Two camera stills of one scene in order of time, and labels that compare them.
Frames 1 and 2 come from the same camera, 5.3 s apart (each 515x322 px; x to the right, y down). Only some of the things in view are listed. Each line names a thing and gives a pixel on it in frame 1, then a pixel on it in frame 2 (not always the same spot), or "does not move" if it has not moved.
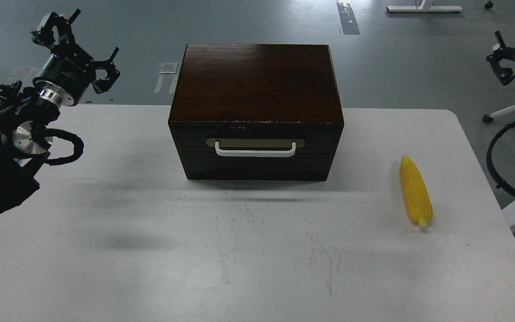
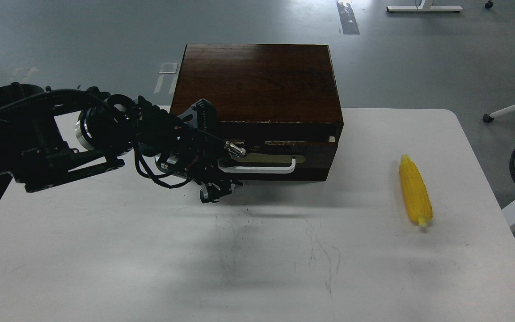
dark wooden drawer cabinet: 256,112 does not move
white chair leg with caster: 488,118 does not move
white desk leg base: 424,6 does not move
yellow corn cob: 416,194 does not move
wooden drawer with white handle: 256,139 to 280,160
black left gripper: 68,71 to 190,144
